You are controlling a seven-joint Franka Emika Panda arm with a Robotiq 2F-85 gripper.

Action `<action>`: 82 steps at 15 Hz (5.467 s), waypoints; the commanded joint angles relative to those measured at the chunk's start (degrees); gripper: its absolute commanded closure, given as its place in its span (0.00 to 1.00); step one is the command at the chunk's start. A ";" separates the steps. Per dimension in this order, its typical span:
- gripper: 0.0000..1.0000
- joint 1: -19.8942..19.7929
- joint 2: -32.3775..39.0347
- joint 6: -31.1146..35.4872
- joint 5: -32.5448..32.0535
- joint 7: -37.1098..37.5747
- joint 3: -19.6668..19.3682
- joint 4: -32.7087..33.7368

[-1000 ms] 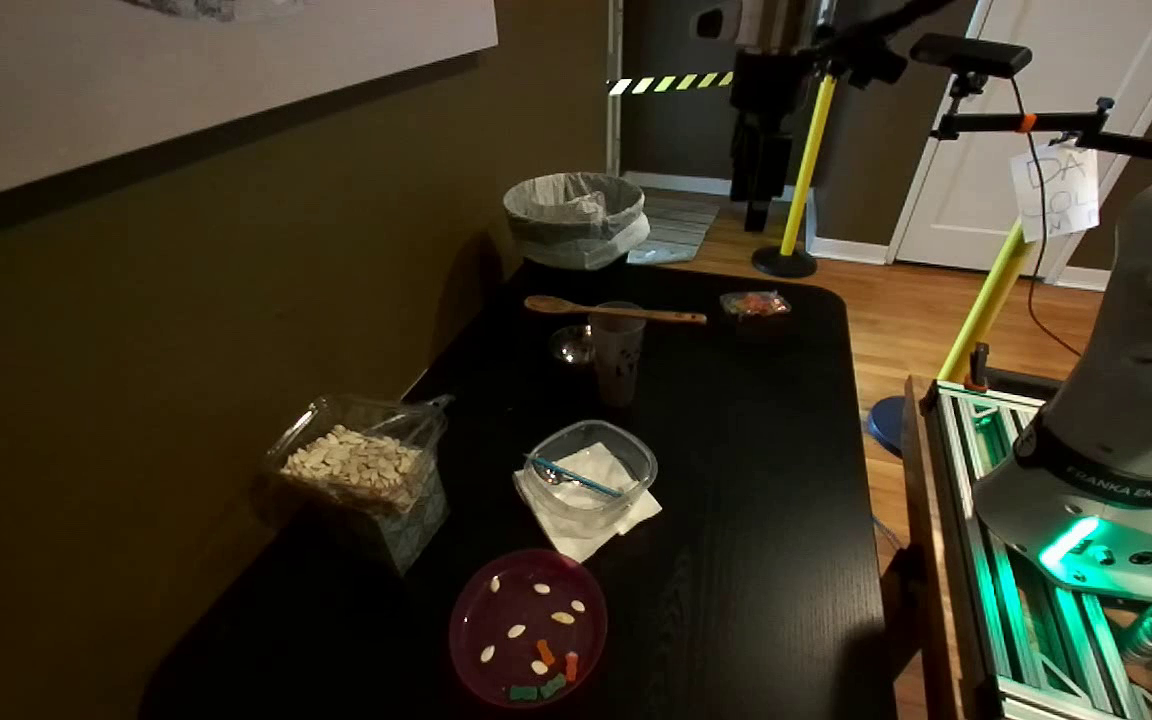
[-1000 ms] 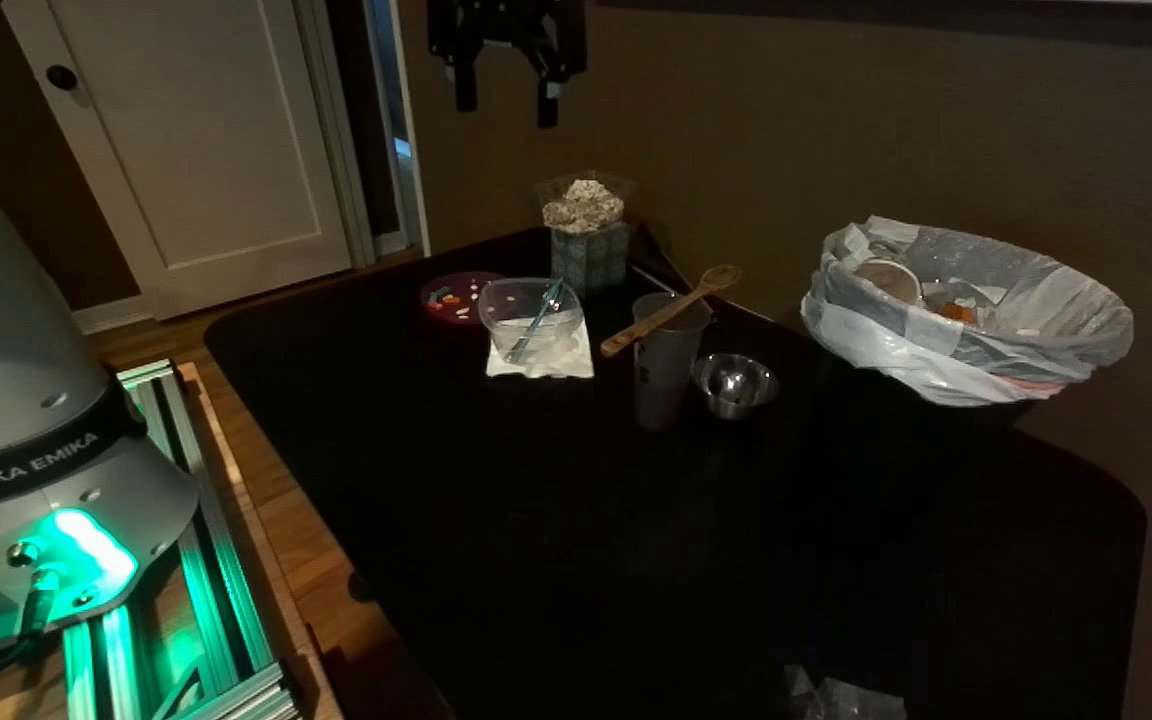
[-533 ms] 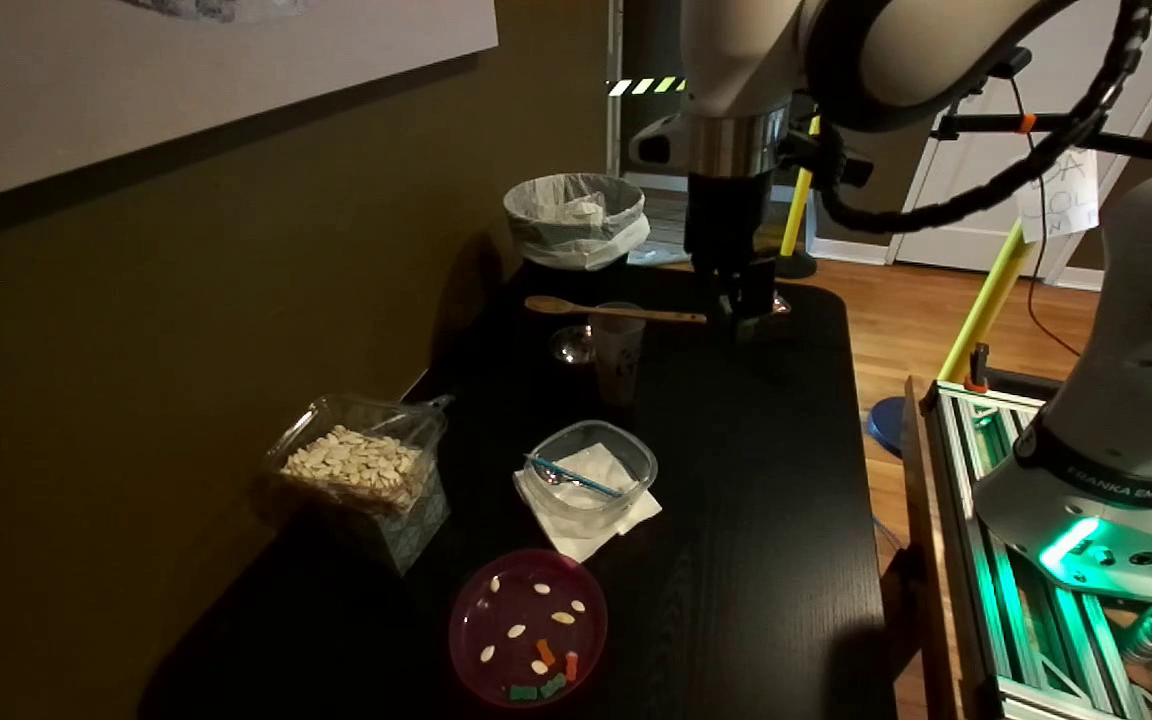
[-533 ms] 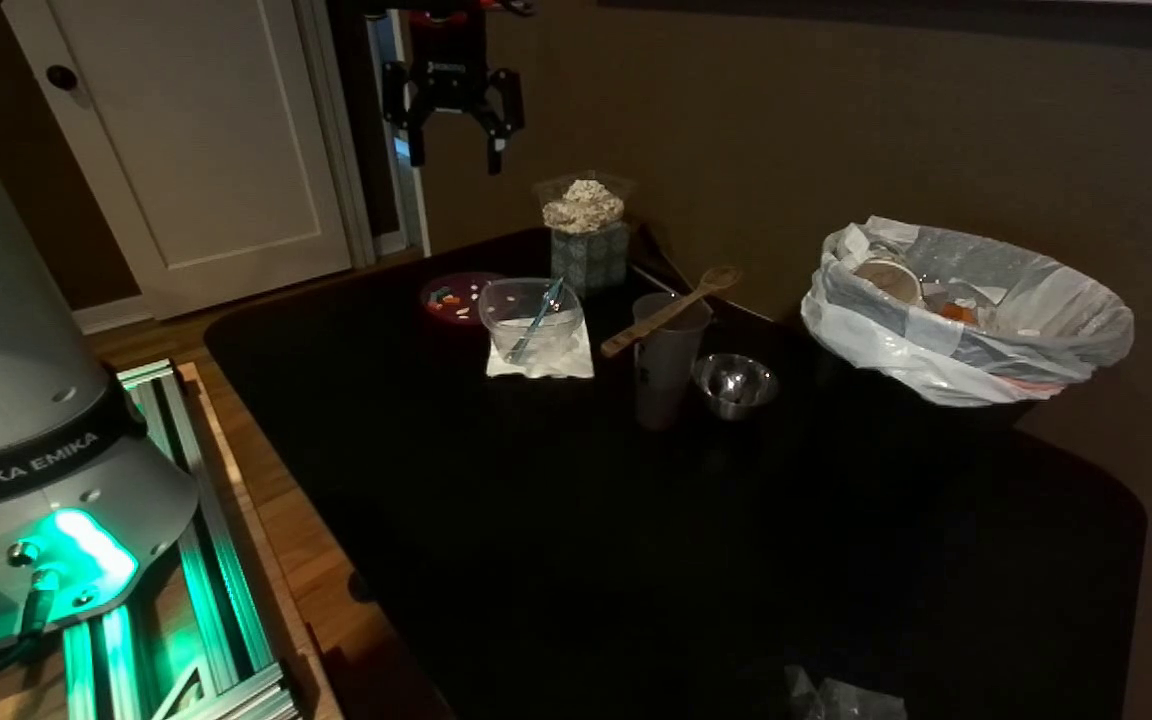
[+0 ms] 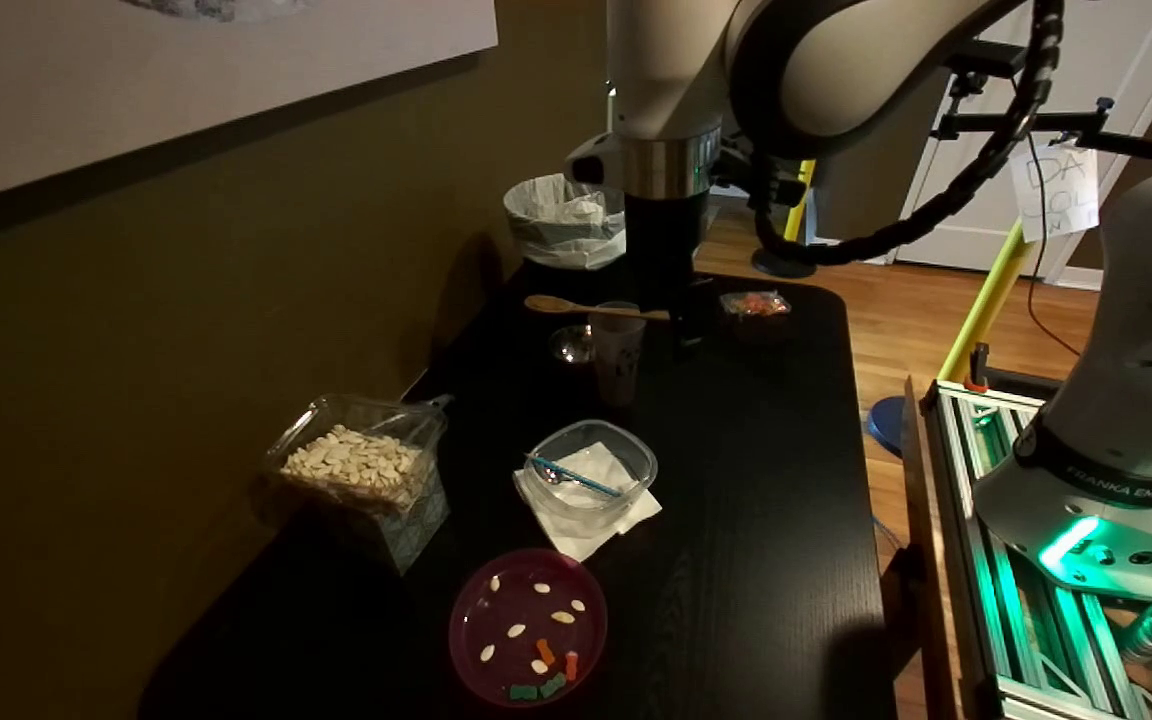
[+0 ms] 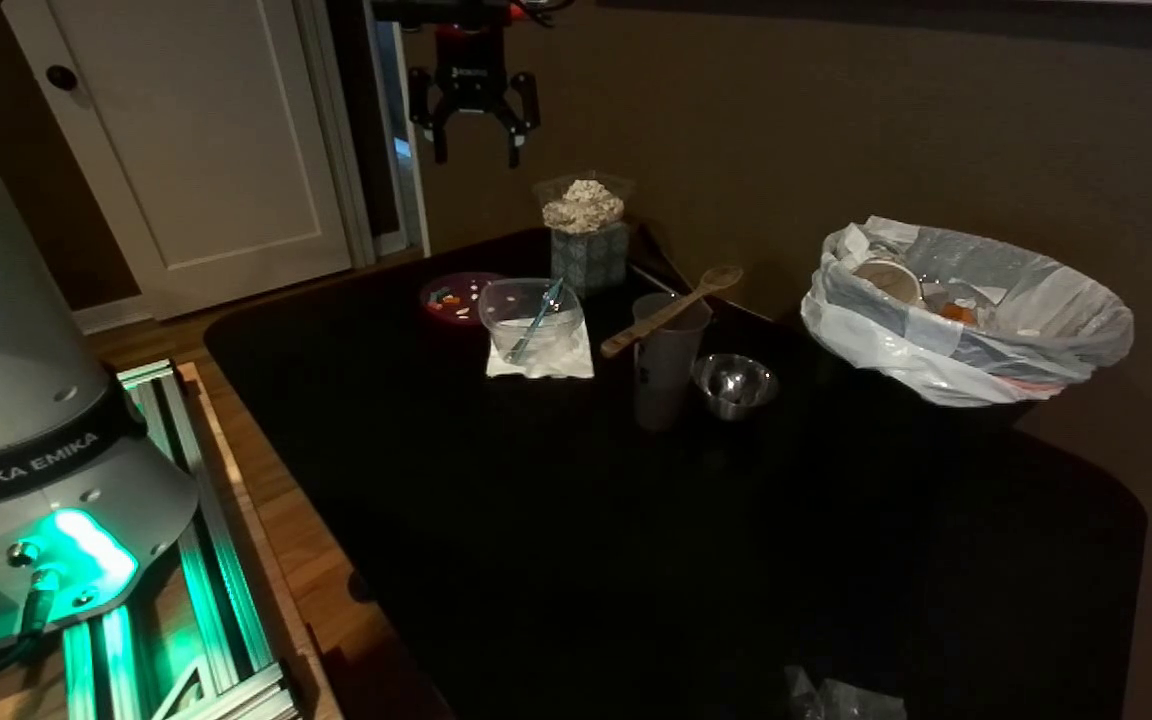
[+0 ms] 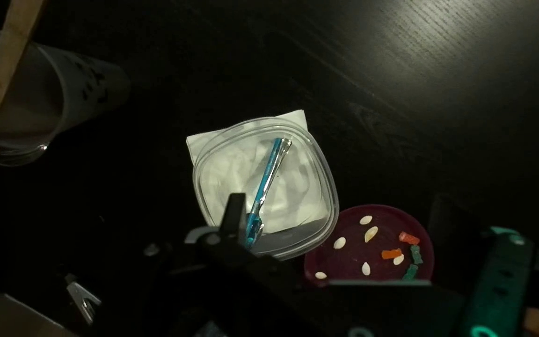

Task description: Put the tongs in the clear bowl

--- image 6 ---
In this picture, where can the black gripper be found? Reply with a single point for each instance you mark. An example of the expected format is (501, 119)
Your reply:
(473, 83)

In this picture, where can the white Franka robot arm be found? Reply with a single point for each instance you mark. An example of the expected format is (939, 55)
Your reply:
(18, 375)

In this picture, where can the clear plastic bowl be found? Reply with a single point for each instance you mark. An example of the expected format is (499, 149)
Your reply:
(528, 308)

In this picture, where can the white crumpled tissue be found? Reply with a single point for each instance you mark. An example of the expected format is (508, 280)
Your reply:
(587, 205)

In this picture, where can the red round plate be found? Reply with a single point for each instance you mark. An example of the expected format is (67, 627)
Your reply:
(449, 302)

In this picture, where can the pale blue plastic utensil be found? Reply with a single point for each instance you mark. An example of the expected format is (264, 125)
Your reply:
(542, 321)

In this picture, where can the white paper napkin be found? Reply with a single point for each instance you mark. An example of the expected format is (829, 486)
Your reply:
(560, 359)

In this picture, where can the white door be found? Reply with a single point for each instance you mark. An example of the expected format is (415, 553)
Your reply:
(201, 133)

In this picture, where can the small metal measuring cup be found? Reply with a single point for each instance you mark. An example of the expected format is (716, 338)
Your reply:
(734, 384)

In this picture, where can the dark round door knob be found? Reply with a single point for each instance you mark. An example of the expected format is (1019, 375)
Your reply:
(62, 77)

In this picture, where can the brown paper trash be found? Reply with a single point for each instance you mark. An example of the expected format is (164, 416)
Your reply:
(890, 280)

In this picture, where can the wooden board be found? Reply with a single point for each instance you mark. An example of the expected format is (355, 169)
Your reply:
(261, 533)

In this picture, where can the white plastic trash bag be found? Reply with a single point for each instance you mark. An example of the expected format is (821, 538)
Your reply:
(1002, 343)

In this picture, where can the crumpled clear plastic wrapper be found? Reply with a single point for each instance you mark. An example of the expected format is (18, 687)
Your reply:
(843, 698)

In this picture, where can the white door frame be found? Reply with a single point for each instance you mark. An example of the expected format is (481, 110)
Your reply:
(397, 133)

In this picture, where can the aluminium extrusion frame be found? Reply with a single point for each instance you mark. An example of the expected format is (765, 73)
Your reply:
(222, 627)

